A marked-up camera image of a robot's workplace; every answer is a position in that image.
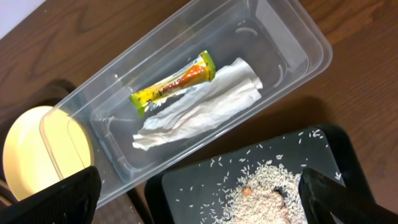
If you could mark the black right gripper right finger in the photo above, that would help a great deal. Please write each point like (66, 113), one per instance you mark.
(323, 199)

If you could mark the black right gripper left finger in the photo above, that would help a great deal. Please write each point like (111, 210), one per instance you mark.
(71, 201)

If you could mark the yellow round plate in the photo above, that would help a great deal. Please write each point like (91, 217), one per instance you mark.
(42, 147)

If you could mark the pile of rice waste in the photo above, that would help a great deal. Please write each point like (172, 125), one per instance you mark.
(255, 184)

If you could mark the clear plastic waste bin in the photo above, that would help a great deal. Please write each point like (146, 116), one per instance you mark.
(278, 39)

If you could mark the white crumpled napkin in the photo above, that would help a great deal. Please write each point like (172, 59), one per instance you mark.
(202, 108)

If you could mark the yellow orange snack wrapper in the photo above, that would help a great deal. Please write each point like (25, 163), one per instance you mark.
(201, 70)

